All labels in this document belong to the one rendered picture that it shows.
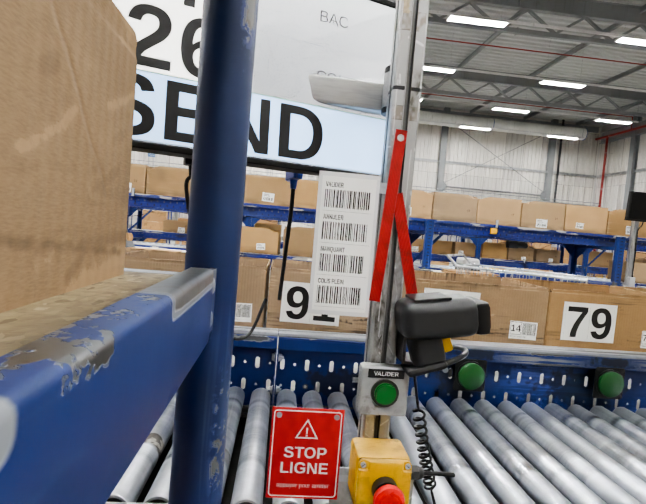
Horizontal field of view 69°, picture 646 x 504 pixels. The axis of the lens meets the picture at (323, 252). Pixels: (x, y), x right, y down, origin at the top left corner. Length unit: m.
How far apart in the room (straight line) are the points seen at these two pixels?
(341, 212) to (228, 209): 0.42
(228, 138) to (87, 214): 0.09
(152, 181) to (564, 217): 5.19
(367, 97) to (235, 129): 0.55
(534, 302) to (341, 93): 0.90
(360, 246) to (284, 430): 0.27
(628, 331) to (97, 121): 1.54
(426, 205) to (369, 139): 5.26
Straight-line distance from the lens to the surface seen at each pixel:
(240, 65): 0.25
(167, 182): 5.95
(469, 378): 1.32
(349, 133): 0.77
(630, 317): 1.61
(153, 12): 0.73
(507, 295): 1.40
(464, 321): 0.64
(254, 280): 1.25
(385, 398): 0.67
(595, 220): 7.05
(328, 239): 0.64
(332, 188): 0.65
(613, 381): 1.52
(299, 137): 0.73
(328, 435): 0.70
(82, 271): 0.18
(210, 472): 0.27
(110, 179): 0.19
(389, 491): 0.64
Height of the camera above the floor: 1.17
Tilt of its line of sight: 3 degrees down
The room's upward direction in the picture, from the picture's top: 5 degrees clockwise
